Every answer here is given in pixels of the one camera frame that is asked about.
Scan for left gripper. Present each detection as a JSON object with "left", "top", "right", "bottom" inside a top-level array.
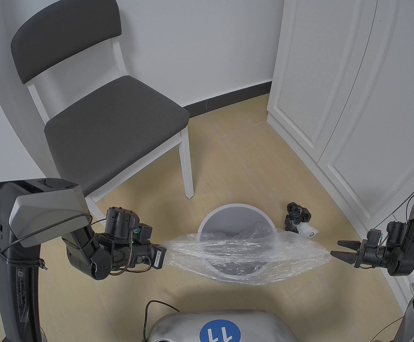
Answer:
[{"left": 130, "top": 242, "right": 168, "bottom": 271}]

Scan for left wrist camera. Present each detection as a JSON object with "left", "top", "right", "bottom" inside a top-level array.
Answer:
[{"left": 133, "top": 222, "right": 154, "bottom": 246}]

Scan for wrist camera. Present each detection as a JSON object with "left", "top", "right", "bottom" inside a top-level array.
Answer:
[
  {"left": 133, "top": 222, "right": 154, "bottom": 246},
  {"left": 367, "top": 229, "right": 383, "bottom": 249}
]

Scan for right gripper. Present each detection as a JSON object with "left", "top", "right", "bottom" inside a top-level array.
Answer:
[{"left": 331, "top": 240, "right": 389, "bottom": 268}]

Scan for clear plastic bag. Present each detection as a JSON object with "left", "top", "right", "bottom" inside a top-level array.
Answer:
[{"left": 164, "top": 227, "right": 332, "bottom": 286}]

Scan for black cable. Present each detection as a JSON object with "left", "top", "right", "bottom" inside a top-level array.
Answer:
[{"left": 142, "top": 299, "right": 182, "bottom": 342}]

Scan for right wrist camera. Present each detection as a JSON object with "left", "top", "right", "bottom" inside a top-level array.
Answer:
[{"left": 367, "top": 229, "right": 383, "bottom": 249}]

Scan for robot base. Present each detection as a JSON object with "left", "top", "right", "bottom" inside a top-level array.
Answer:
[{"left": 146, "top": 310, "right": 300, "bottom": 342}]

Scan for white printed wrapper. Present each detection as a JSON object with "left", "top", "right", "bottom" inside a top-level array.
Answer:
[{"left": 294, "top": 223, "right": 319, "bottom": 238}]

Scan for black plastic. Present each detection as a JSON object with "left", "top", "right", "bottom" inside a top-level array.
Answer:
[{"left": 284, "top": 202, "right": 313, "bottom": 232}]

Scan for grey and white chair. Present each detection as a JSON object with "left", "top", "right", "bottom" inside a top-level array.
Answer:
[{"left": 10, "top": 0, "right": 195, "bottom": 214}]

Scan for white wardrobe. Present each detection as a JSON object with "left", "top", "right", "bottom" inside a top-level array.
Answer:
[{"left": 266, "top": 0, "right": 414, "bottom": 320}]

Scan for white trash bin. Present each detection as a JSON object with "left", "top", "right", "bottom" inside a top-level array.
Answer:
[{"left": 197, "top": 203, "right": 276, "bottom": 282}]

